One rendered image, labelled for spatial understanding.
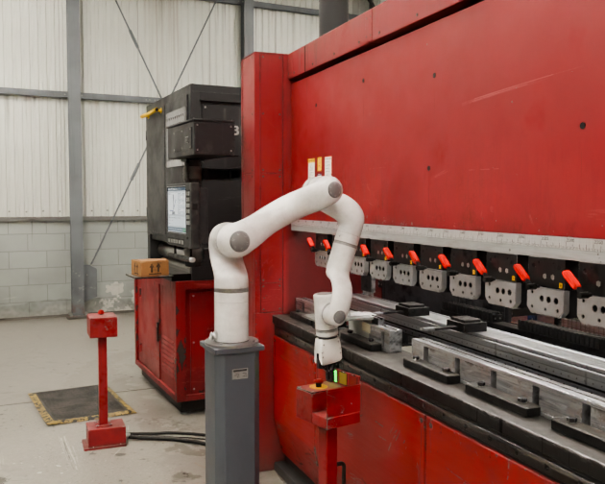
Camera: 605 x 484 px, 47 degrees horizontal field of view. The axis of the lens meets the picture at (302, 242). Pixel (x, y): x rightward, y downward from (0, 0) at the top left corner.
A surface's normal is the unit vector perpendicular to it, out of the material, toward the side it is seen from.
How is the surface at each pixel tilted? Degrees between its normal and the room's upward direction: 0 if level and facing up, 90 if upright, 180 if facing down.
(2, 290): 90
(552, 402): 90
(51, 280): 90
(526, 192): 90
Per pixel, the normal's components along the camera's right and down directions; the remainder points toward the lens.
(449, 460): -0.93, 0.02
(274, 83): 0.37, 0.05
